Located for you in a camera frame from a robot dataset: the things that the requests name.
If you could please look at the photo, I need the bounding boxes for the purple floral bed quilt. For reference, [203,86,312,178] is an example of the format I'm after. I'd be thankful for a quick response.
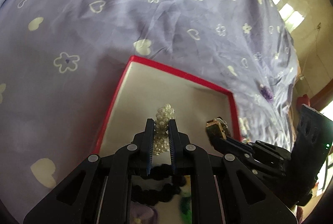
[1,0,298,222]

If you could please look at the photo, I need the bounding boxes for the white pearl bracelet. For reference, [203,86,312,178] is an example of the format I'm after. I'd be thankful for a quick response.
[151,103,176,156]

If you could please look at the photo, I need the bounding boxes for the green braided hair band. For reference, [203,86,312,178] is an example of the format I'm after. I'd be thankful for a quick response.
[179,190,192,224]

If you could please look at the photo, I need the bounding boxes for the red jewelry box tray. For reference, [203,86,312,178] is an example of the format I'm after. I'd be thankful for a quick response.
[94,56,241,156]

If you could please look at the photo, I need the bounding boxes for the black fabric scrunchie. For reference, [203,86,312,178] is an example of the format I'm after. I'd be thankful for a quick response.
[131,164,186,207]

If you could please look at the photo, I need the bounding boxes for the gold wrist watch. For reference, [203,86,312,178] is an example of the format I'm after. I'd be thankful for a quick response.
[205,117,231,140]

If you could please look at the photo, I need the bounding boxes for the purple bow hair tie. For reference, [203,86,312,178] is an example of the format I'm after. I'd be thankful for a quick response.
[130,200,159,224]

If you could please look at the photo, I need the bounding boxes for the purple fluffy hair tie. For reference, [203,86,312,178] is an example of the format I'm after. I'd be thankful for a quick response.
[259,84,275,103]

